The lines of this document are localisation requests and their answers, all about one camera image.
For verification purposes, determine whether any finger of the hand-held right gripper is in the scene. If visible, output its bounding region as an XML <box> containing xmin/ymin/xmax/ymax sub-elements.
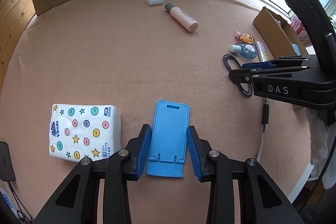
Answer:
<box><xmin>229</xmin><ymin>66</ymin><xmax>323</xmax><ymax>84</ymax></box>
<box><xmin>241</xmin><ymin>55</ymin><xmax>321</xmax><ymax>69</ymax></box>

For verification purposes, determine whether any dark blue cable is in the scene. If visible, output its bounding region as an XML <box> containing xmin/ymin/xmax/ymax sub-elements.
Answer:
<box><xmin>223</xmin><ymin>54</ymin><xmax>254</xmax><ymax>97</ymax></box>

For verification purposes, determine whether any small blue mouthwash bottle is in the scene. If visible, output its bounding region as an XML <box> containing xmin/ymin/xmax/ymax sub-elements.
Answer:
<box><xmin>230</xmin><ymin>43</ymin><xmax>256</xmax><ymax>60</ymax></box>

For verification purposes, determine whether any pink bottle with grey cap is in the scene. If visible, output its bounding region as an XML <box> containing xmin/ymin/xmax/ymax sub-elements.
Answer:
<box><xmin>164</xmin><ymin>3</ymin><xmax>198</xmax><ymax>32</ymax></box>

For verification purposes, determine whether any clear ballpoint pen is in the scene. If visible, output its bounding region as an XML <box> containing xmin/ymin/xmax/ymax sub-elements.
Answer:
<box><xmin>256</xmin><ymin>98</ymin><xmax>271</xmax><ymax>161</ymax></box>

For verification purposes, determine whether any orange toy figure keychain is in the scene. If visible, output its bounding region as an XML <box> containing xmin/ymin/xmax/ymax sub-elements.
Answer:
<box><xmin>232</xmin><ymin>31</ymin><xmax>256</xmax><ymax>46</ymax></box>

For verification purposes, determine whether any cardboard box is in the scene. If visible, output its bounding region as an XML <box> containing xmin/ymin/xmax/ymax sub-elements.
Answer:
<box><xmin>252</xmin><ymin>7</ymin><xmax>315</xmax><ymax>60</ymax></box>

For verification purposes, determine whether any blue phone stand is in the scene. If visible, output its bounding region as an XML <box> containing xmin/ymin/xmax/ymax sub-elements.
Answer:
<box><xmin>146</xmin><ymin>100</ymin><xmax>191</xmax><ymax>178</ymax></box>

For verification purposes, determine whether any potted spider plant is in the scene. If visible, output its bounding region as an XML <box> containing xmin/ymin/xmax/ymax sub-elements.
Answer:
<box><xmin>290</xmin><ymin>14</ymin><xmax>336</xmax><ymax>46</ymax></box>

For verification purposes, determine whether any black adapter cable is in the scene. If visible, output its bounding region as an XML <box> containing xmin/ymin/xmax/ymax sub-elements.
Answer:
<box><xmin>7</xmin><ymin>181</ymin><xmax>32</xmax><ymax>224</ymax></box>

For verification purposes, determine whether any star print tissue pack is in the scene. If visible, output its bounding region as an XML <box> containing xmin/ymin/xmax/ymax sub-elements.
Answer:
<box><xmin>49</xmin><ymin>104</ymin><xmax>122</xmax><ymax>163</ymax></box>

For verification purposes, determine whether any person's right forearm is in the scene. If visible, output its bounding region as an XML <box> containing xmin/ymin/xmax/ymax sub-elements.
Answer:
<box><xmin>306</xmin><ymin>109</ymin><xmax>336</xmax><ymax>189</ymax></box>

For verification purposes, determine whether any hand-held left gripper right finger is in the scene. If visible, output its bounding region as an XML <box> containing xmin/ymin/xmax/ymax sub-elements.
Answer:
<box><xmin>186</xmin><ymin>126</ymin><xmax>305</xmax><ymax>224</ymax></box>

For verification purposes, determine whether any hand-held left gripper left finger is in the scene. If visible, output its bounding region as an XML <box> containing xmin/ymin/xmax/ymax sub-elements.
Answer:
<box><xmin>33</xmin><ymin>123</ymin><xmax>152</xmax><ymax>224</ymax></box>

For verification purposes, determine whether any black power adapter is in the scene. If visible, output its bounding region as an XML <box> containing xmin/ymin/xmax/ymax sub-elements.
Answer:
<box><xmin>0</xmin><ymin>141</ymin><xmax>16</xmax><ymax>182</ymax></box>

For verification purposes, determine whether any white power strip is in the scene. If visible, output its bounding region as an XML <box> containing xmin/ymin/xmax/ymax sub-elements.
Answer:
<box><xmin>0</xmin><ymin>186</ymin><xmax>14</xmax><ymax>212</ymax></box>

